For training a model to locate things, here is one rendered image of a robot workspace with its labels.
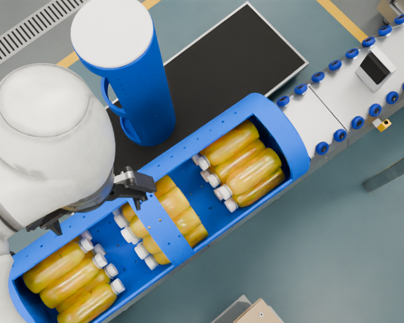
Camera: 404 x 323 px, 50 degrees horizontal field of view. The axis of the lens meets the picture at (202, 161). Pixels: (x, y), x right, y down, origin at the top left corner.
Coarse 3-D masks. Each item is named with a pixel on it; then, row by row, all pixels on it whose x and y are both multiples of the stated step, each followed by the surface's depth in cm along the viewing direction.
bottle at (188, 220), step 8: (176, 216) 118; (184, 216) 117; (192, 216) 117; (176, 224) 117; (184, 224) 117; (192, 224) 117; (200, 224) 120; (184, 232) 117; (144, 240) 117; (152, 240) 116; (144, 248) 117; (152, 248) 116
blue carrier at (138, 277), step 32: (256, 96) 120; (224, 128) 115; (288, 128) 113; (160, 160) 116; (288, 160) 114; (192, 192) 137; (64, 224) 113; (96, 224) 130; (160, 224) 108; (224, 224) 126; (32, 256) 108; (128, 256) 132; (128, 288) 125; (32, 320) 103; (96, 320) 112
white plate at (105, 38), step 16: (96, 0) 147; (112, 0) 147; (128, 0) 147; (80, 16) 146; (96, 16) 145; (112, 16) 145; (128, 16) 145; (144, 16) 145; (80, 32) 144; (96, 32) 144; (112, 32) 144; (128, 32) 144; (144, 32) 143; (80, 48) 142; (96, 48) 142; (112, 48) 142; (128, 48) 142; (144, 48) 142; (96, 64) 141; (112, 64) 141
